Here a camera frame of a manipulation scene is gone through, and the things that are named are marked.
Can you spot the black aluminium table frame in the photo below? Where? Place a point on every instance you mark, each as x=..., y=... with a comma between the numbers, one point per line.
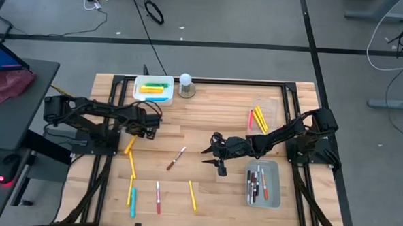
x=223, y=82

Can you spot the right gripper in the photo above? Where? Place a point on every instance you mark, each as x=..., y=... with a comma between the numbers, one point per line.
x=237, y=148

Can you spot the black computer mouse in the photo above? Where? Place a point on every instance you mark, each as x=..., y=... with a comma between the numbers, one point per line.
x=9, y=167

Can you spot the grey desk foot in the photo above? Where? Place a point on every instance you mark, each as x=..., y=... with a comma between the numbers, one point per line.
x=392, y=102
x=376, y=15

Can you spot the orange marker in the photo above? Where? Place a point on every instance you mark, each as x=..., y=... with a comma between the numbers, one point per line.
x=264, y=189

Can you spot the white plastic bin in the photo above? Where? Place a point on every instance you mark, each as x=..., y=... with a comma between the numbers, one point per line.
x=141, y=96

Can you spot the black desk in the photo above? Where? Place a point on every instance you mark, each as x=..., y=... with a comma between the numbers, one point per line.
x=17, y=118

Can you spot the pink marker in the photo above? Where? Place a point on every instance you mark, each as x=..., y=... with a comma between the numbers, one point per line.
x=157, y=199

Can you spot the orange-yellow highlighter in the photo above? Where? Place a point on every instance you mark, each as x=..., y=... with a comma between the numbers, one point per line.
x=151, y=91
x=130, y=145

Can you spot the clear plastic container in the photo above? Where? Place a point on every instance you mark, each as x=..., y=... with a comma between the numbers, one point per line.
x=273, y=104

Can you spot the teal highlighter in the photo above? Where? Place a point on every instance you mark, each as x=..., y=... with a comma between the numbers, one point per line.
x=133, y=202

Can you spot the yellow pen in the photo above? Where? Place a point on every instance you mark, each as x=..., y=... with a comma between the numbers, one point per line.
x=259, y=124
x=130, y=191
x=264, y=117
x=193, y=198
x=132, y=166

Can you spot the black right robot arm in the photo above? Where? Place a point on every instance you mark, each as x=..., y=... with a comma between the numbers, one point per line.
x=289, y=134

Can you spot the grey plastic tray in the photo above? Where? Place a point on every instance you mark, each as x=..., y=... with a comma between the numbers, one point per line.
x=273, y=198

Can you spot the brown marker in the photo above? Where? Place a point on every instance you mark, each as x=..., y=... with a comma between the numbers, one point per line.
x=176, y=158

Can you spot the pink pen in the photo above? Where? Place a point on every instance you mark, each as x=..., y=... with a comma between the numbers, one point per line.
x=250, y=119

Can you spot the red cloth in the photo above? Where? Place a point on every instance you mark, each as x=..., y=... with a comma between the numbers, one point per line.
x=5, y=85

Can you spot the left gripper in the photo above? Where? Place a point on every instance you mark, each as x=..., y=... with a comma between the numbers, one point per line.
x=148, y=121

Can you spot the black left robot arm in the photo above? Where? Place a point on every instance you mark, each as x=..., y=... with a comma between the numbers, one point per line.
x=113, y=110

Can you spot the white bulb table lamp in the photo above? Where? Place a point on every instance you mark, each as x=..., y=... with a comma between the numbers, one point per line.
x=185, y=79

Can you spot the bright yellow highlighter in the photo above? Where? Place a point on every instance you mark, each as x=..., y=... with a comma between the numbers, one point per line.
x=151, y=87

